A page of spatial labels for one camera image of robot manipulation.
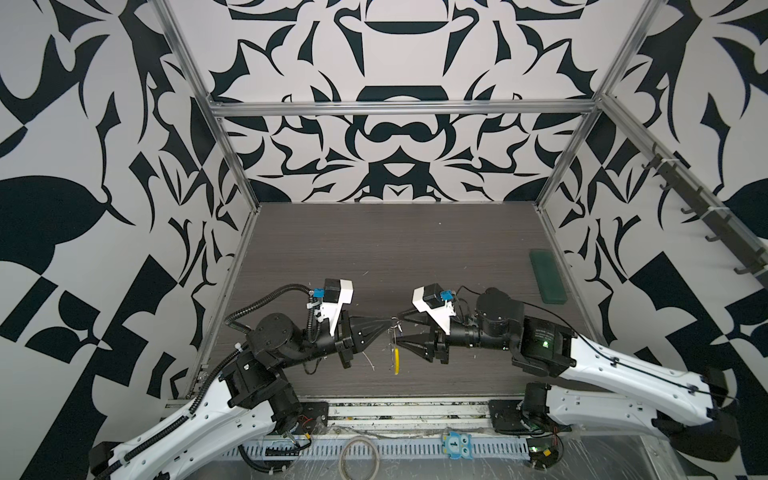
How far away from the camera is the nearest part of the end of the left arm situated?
495mm

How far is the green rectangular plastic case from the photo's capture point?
959mm

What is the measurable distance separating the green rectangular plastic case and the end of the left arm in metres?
0.65
